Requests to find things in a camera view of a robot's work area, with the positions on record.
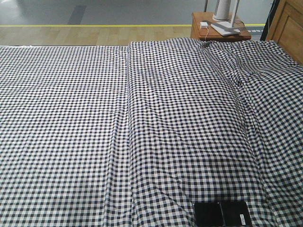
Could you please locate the black foldable smartphone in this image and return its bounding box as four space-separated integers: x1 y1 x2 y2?
194 201 252 227

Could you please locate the white power adapter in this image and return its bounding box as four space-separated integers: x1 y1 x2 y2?
200 21 208 29

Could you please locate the white cylindrical appliance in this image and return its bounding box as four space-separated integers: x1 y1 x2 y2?
213 0 231 22

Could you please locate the wooden nightstand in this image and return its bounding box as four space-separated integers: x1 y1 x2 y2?
190 12 251 42

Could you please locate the wooden headboard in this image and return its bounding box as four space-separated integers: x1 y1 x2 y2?
266 0 303 64

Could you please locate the black white checkered bedsheet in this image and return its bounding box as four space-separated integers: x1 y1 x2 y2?
0 38 303 227

